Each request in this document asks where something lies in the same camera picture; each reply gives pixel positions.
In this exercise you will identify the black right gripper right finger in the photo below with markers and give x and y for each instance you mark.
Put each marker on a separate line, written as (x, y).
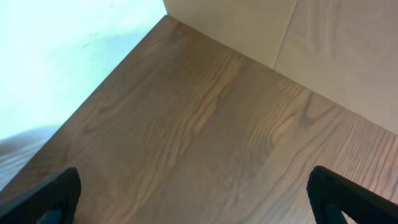
(332, 196)

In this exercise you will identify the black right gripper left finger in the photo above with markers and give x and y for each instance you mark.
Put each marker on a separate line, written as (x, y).
(53, 200)

